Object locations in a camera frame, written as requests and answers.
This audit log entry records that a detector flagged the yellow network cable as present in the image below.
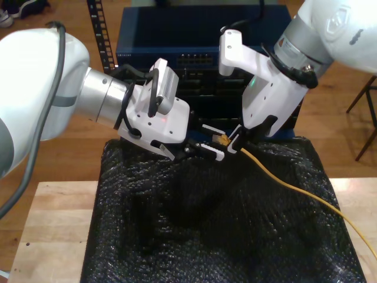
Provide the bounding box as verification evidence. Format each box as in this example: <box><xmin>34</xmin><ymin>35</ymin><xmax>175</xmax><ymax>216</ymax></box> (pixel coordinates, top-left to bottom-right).
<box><xmin>211</xmin><ymin>133</ymin><xmax>377</xmax><ymax>258</ymax></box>

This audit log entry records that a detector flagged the black rack shelf tray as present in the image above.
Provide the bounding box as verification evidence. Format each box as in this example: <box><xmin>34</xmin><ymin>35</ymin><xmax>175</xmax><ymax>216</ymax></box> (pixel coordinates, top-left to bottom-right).
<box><xmin>188</xmin><ymin>94</ymin><xmax>247</xmax><ymax>132</ymax></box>

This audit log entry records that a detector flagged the blue base box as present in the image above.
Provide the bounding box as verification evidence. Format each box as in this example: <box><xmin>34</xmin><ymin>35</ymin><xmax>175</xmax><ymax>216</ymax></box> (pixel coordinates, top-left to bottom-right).
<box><xmin>275</xmin><ymin>125</ymin><xmax>296</xmax><ymax>140</ymax></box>

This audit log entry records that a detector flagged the black rack server unit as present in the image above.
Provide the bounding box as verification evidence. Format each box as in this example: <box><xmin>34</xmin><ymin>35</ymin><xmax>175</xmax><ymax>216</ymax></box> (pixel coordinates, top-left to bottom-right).
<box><xmin>176</xmin><ymin>67</ymin><xmax>246</xmax><ymax>97</ymax></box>

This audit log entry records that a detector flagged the black bubble wrap mat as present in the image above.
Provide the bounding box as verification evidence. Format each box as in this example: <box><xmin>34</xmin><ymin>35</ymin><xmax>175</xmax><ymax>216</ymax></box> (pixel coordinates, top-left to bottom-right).
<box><xmin>80</xmin><ymin>137</ymin><xmax>368</xmax><ymax>283</ymax></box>

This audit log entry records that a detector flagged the wooden leg chair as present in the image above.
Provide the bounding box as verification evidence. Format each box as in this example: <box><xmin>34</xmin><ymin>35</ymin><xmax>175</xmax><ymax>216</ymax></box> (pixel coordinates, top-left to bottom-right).
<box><xmin>346</xmin><ymin>75</ymin><xmax>377</xmax><ymax>162</ymax></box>

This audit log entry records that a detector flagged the black metal equipment rack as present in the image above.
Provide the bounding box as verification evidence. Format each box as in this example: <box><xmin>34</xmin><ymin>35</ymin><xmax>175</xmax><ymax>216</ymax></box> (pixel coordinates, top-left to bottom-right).
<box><xmin>86</xmin><ymin>0</ymin><xmax>304</xmax><ymax>130</ymax></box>

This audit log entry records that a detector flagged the dark shoe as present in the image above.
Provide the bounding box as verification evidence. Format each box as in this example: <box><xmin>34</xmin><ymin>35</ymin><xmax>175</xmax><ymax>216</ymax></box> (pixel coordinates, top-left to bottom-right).
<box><xmin>8</xmin><ymin>0</ymin><xmax>51</xmax><ymax>19</ymax></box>

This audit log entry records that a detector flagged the white sneaker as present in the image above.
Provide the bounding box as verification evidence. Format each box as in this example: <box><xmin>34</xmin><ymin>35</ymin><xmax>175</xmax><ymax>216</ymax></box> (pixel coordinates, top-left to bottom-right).
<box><xmin>0</xmin><ymin>8</ymin><xmax>15</xmax><ymax>29</ymax></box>

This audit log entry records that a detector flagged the blue network switch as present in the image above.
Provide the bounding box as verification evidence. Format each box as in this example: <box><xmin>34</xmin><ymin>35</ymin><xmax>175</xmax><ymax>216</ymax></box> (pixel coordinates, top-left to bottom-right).
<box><xmin>115</xmin><ymin>5</ymin><xmax>295</xmax><ymax>68</ymax></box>

